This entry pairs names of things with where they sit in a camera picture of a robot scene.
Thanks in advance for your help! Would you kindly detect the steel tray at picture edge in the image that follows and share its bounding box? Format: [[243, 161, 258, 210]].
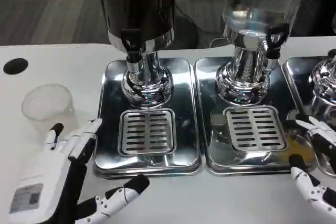
[[282, 56, 336, 177]]

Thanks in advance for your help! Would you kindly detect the black tap of dark dispenser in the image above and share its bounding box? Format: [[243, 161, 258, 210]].
[[121, 28, 144, 74]]

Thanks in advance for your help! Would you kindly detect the clear ribbed glass cup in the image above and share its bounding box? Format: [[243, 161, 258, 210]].
[[21, 83, 77, 137]]

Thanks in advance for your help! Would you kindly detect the steel tray under dark dispenser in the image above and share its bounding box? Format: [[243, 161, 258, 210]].
[[92, 57, 203, 179]]

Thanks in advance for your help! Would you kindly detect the steel tray under clear dispenser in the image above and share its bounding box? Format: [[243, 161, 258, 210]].
[[193, 56, 318, 176]]

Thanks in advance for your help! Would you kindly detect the black round floor base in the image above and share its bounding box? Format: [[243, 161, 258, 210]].
[[172, 15, 200, 50]]

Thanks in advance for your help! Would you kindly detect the dark coffee drink dispenser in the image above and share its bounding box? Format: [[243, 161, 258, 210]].
[[97, 0, 181, 109]]

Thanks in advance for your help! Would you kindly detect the black round table grommet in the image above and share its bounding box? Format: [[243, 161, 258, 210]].
[[3, 58, 29, 75]]

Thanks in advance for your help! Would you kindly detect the black tap of clear dispenser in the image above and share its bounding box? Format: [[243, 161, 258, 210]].
[[265, 24, 291, 71]]

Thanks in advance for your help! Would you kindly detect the chrome dispenser pedestal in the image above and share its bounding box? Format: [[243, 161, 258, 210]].
[[308, 48, 336, 120]]

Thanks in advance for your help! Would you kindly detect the clear water drink dispenser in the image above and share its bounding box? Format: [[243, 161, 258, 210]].
[[215, 0, 312, 104]]

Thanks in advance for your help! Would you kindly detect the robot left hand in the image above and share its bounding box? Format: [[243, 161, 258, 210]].
[[9, 118, 150, 224]]

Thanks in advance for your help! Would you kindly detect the steel drip grid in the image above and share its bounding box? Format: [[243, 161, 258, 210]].
[[117, 108, 177, 156], [223, 105, 288, 153]]

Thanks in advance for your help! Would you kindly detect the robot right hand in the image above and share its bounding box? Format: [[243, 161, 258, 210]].
[[288, 115, 336, 224]]

